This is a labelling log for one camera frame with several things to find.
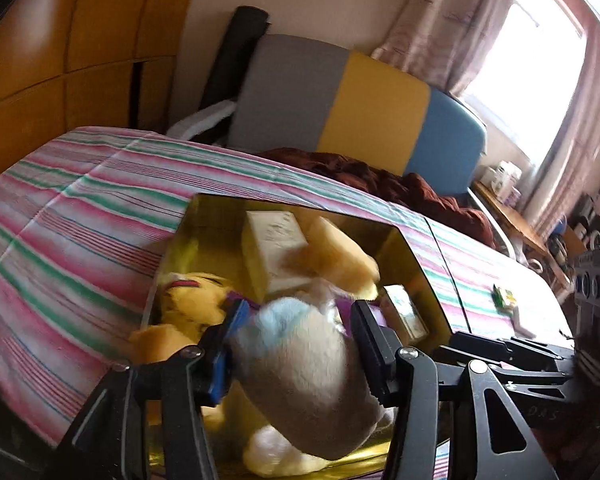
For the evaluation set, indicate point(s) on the dark red blanket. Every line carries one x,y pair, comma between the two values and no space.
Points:
410,191

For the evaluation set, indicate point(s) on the cream plush toy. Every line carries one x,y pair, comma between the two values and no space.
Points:
304,376

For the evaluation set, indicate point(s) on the white plastic bag ball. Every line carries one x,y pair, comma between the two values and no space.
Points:
270,455

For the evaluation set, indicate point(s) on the orange rectangular sponge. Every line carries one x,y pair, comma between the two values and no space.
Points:
332,255

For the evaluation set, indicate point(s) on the wooden side shelf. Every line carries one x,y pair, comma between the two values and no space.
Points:
518,230

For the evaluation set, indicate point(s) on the black rolled mat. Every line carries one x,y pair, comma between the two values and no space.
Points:
247,26

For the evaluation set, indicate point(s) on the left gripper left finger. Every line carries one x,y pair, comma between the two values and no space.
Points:
197,377

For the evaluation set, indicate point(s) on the striped bed sheet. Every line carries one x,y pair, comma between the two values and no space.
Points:
84,221

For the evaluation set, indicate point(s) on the purple sachet packet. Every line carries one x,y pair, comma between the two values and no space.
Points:
343,319

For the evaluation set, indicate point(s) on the grey yellow blue chair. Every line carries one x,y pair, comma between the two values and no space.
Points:
317,97

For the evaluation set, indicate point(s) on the gold tray box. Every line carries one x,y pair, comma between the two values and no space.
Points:
209,239

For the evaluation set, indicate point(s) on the wooden wardrobe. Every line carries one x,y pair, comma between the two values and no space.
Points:
65,64

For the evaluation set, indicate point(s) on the beige cardboard box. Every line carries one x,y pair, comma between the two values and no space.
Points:
272,243

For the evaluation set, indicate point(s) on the pink patterned curtain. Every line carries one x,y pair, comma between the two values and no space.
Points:
443,42

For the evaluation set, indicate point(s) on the white boxes on shelf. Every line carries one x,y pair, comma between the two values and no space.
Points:
502,181

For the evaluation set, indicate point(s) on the yellow cloth puppet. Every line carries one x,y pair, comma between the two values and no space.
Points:
189,303

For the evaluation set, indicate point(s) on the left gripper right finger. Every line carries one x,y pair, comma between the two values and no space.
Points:
406,379

